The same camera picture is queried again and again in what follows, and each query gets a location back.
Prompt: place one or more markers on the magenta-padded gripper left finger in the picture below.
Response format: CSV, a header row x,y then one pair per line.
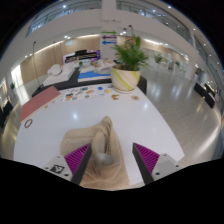
x,y
58,165

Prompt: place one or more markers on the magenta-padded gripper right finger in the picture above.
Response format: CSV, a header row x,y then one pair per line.
x,y
165,164

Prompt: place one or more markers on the beige knitted towel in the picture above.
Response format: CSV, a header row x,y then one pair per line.
x,y
106,173

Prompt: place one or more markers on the red rectangular mat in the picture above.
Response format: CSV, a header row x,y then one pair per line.
x,y
40,102

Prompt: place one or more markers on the colourful sticker sheet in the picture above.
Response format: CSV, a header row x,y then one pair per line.
x,y
83,92

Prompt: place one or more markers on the black chairs group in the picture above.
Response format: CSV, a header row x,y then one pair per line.
x,y
203,95

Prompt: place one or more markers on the white display table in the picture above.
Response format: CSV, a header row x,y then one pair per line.
x,y
60,75

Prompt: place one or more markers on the potted plant in striped pot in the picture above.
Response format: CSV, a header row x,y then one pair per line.
x,y
126,80

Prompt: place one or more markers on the blue board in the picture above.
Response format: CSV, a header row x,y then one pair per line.
x,y
93,75

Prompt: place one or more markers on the black floor lamp pole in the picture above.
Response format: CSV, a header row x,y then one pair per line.
x,y
35,63

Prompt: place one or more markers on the purple display screen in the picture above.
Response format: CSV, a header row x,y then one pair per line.
x,y
81,56

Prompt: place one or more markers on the pillar with arrow signs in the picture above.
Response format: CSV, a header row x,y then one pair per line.
x,y
108,36

